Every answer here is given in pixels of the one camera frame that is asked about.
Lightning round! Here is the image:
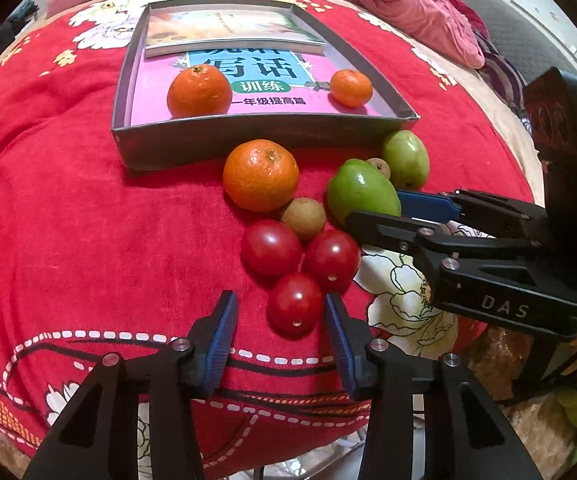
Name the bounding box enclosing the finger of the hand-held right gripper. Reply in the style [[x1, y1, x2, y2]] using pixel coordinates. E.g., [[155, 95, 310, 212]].
[[396, 186, 552, 242], [344, 209, 577, 337]]

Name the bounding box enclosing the red tomato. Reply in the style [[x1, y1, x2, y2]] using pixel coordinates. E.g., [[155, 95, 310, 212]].
[[302, 229, 361, 293], [240, 219, 303, 278], [267, 272, 325, 338]]

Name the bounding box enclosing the magenta cloth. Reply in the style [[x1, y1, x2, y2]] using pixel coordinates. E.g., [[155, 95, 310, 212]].
[[435, 0, 485, 30]]

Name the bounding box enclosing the small brown round fruit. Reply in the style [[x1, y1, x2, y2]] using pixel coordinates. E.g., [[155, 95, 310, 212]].
[[367, 157, 393, 181]]

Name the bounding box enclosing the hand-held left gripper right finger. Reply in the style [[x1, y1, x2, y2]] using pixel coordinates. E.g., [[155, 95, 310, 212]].
[[323, 292, 544, 480]]

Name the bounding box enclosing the large green fruit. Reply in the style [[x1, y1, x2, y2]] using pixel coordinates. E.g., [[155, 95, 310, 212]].
[[325, 158, 403, 228]]

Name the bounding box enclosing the olive brown round fruit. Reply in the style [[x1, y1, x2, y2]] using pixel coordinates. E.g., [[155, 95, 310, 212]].
[[281, 197, 328, 242]]

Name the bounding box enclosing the sunflower cover book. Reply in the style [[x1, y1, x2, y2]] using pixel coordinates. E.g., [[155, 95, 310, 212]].
[[144, 7, 328, 58]]

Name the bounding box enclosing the grey cardboard tray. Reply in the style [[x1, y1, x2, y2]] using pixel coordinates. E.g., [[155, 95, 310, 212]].
[[111, 0, 421, 173]]

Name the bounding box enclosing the striped cloth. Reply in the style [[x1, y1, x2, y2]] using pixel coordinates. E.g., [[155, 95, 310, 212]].
[[473, 30, 526, 111]]

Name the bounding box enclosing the grey pillow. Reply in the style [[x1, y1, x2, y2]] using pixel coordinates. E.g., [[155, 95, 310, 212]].
[[403, 0, 577, 78]]

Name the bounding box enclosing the pink book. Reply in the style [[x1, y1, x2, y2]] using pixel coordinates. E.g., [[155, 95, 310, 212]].
[[133, 47, 399, 126]]

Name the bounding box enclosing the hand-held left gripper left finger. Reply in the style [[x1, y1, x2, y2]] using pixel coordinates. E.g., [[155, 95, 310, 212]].
[[21, 290, 242, 480]]

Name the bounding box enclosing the small green fruit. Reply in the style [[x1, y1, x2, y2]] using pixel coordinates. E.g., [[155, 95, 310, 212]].
[[382, 130, 430, 191]]

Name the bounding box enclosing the brown plush rug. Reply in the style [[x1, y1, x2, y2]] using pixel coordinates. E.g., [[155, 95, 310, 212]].
[[461, 325, 577, 466]]

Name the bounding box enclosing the small orange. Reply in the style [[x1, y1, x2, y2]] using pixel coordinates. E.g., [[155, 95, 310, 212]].
[[329, 69, 373, 108]]

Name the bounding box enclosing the large orange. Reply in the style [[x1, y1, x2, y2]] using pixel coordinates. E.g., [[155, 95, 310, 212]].
[[222, 139, 300, 213], [167, 64, 233, 118]]

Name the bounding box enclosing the red floral blanket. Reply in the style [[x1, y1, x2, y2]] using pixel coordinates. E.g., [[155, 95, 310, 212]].
[[0, 0, 536, 468]]

